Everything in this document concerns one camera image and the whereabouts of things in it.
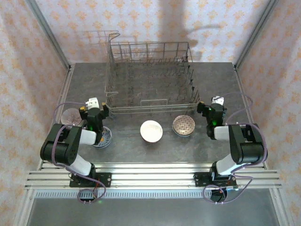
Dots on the pale pink shallow bowl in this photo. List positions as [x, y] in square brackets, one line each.
[70, 116]

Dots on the blue floral ceramic bowl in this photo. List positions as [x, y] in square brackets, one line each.
[105, 139]

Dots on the lattice bowl orange patchwork outside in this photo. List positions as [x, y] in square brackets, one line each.
[184, 125]

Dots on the white bowl leaf-pattern outside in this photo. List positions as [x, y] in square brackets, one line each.
[151, 131]

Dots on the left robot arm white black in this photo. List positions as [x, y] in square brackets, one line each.
[58, 146]

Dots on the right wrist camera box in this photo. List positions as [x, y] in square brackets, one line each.
[217, 100]

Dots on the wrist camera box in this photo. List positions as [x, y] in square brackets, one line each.
[92, 102]
[217, 100]

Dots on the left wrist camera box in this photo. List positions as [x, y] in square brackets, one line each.
[92, 102]

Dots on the aluminium table side rail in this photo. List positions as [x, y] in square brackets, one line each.
[239, 78]
[68, 75]

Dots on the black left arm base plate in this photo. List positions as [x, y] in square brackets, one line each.
[104, 180]

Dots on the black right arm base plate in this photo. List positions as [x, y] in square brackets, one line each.
[200, 180]

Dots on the aluminium mounting rail frame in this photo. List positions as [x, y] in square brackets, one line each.
[152, 176]

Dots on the aluminium corner post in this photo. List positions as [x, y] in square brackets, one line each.
[49, 33]
[255, 33]

